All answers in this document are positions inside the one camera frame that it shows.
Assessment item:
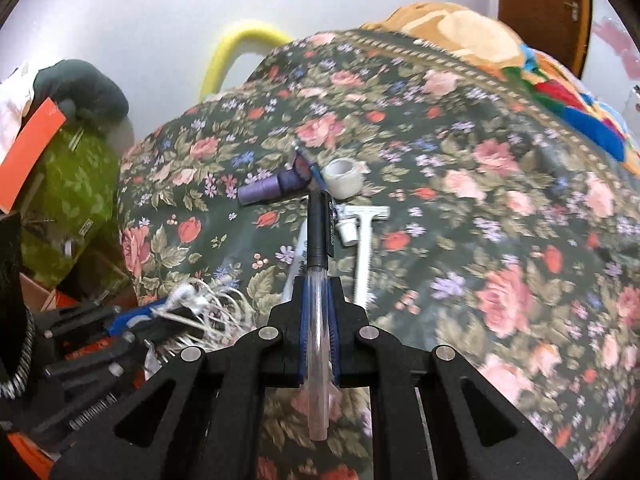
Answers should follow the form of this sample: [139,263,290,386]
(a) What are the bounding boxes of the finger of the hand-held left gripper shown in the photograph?
[30,302,168,346]
[44,327,181,386]

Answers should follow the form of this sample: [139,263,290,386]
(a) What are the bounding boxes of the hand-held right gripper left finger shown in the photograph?
[50,275,311,480]

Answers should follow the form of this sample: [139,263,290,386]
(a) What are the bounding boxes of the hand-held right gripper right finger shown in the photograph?
[327,275,579,480]

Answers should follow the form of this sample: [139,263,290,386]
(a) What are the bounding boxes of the white pen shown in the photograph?
[280,217,311,306]

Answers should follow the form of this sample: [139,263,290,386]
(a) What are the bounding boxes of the white disposable razor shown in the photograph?
[336,204,391,311]

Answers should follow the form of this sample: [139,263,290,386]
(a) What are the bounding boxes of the white earphone cable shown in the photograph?
[150,280,261,356]

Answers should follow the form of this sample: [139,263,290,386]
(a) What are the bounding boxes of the clear pen with black cap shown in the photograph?
[306,191,337,441]

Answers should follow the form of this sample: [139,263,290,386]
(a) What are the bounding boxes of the small white cap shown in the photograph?
[336,217,360,247]

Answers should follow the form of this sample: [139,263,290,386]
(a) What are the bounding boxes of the purple plastic bottle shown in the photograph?
[237,167,301,207]

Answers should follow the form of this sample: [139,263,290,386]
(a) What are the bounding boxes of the white tape roll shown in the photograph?
[322,157,368,196]

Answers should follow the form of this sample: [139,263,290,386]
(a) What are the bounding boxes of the cardboard box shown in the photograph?
[20,245,136,311]

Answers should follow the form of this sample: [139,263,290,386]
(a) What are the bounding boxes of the black cloth with grey trim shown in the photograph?
[0,210,37,401]

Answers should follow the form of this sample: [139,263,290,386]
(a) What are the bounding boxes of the green leaf-print box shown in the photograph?
[20,125,126,281]

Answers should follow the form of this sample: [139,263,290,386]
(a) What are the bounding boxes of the floral blanket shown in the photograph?
[117,30,640,480]

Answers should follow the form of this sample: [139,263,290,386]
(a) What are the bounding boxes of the orange box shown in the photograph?
[0,97,67,213]

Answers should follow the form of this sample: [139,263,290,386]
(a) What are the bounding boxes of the white towel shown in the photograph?
[0,62,41,161]

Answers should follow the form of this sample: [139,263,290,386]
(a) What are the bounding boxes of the dark green cushion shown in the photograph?
[32,59,130,123]

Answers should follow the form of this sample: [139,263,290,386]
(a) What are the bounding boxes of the yellow foam tube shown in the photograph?
[200,27,293,101]

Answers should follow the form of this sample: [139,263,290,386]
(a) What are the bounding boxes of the orange cartoon blanket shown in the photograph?
[360,2,640,176]

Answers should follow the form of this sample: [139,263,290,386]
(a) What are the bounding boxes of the brown wooden door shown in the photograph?
[497,0,593,78]

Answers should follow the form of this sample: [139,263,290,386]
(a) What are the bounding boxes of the white sliding wardrobe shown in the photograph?
[582,0,640,126]

